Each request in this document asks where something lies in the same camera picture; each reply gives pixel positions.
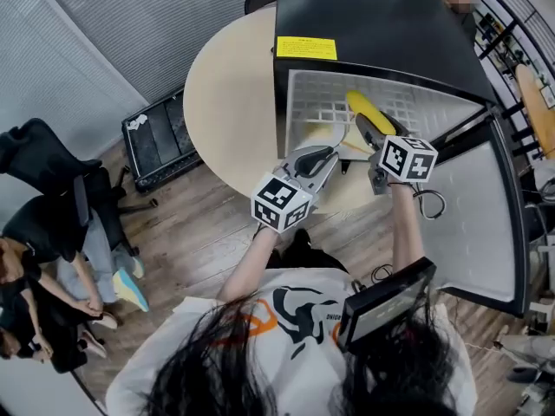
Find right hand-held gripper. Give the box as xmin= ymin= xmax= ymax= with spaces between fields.
xmin=355 ymin=109 xmax=439 ymax=197

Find black screen device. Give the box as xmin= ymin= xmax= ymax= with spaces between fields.
xmin=336 ymin=257 xmax=437 ymax=354

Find person's black trousers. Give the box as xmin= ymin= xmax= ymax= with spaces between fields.
xmin=264 ymin=228 xmax=348 ymax=275

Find black mini fridge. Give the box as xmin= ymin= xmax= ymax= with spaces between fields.
xmin=272 ymin=0 xmax=532 ymax=318

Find round wooden table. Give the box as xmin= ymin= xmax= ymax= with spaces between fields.
xmin=514 ymin=63 xmax=555 ymax=159

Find person's white printed shirt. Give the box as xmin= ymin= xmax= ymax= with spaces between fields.
xmin=105 ymin=268 xmax=478 ymax=416

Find black flat case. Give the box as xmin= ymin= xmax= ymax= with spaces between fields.
xmin=121 ymin=85 xmax=205 ymax=194

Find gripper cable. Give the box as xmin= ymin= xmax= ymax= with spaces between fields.
xmin=411 ymin=188 xmax=447 ymax=221

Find person's right forearm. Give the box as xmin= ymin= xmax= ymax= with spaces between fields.
xmin=389 ymin=181 xmax=426 ymax=272

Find person's left forearm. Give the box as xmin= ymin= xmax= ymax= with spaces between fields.
xmin=216 ymin=227 xmax=281 ymax=302

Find black metal railing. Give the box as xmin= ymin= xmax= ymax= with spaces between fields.
xmin=474 ymin=0 xmax=555 ymax=159

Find round beige table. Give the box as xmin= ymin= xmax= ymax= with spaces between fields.
xmin=182 ymin=5 xmax=378 ymax=215

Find black mesh office chair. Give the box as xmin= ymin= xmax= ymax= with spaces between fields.
xmin=0 ymin=118 xmax=160 ymax=259

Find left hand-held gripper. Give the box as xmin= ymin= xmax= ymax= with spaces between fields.
xmin=250 ymin=144 xmax=340 ymax=234

